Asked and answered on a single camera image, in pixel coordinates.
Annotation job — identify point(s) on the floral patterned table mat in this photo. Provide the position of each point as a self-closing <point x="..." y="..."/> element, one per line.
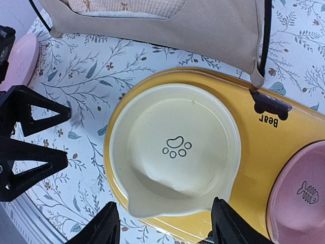
<point x="92" y="73"/>

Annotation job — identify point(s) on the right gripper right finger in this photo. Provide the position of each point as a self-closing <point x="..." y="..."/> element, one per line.
<point x="229" y="227"/>

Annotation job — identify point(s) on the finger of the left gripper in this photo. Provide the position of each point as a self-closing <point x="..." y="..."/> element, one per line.
<point x="13" y="185"/>

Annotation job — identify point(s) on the front aluminium rail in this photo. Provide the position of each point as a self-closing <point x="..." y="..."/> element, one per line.
<point x="30" y="222"/>

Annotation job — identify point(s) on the beige fabric pet tent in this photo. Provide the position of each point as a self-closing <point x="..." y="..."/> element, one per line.
<point x="230" y="31"/>

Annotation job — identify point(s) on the white pet cushion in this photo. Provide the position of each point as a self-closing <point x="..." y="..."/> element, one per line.
<point x="156" y="9"/>

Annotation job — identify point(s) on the pink round plate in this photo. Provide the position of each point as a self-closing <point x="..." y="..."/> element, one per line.
<point x="22" y="62"/>

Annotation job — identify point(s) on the pink footed pet bowl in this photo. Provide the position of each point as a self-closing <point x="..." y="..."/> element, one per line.
<point x="295" y="211"/>

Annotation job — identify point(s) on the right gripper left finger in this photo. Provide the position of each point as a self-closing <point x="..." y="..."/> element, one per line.
<point x="103" y="228"/>

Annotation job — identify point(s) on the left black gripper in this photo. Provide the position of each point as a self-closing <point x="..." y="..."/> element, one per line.
<point x="16" y="103"/>

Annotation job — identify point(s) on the cream footed pet bowl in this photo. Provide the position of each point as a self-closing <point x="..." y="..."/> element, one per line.
<point x="173" y="148"/>

